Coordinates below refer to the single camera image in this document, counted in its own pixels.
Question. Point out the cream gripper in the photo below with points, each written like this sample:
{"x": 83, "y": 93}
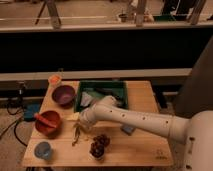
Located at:
{"x": 73, "y": 116}

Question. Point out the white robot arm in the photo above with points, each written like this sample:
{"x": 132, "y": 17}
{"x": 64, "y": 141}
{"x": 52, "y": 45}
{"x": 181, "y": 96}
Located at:
{"x": 195, "y": 133}

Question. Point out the grey cloth in tray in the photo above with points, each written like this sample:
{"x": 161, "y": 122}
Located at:
{"x": 86, "y": 99}

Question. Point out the green plastic tray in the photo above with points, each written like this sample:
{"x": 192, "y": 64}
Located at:
{"x": 118, "y": 87}

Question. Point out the purple bowl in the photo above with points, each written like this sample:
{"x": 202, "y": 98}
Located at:
{"x": 63, "y": 95}

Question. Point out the red bowl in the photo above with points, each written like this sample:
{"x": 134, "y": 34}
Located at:
{"x": 53, "y": 117}

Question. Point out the red spatula in bowl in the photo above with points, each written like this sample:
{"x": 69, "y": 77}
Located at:
{"x": 45, "y": 121}

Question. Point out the dark grapes bunch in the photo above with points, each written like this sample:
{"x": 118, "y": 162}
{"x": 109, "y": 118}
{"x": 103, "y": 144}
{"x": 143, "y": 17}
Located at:
{"x": 98, "y": 146}

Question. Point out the small orange cup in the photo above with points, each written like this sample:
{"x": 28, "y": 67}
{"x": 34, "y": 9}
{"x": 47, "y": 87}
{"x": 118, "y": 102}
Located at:
{"x": 54, "y": 79}

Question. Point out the blue box on floor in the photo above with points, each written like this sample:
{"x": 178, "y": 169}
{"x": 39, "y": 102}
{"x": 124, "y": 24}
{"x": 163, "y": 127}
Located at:
{"x": 30, "y": 110}

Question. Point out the blue cup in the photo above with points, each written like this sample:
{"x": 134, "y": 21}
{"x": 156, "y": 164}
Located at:
{"x": 43, "y": 150}

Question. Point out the blue sponge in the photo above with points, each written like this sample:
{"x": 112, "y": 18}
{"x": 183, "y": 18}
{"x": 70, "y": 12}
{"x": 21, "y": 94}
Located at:
{"x": 127, "y": 129}

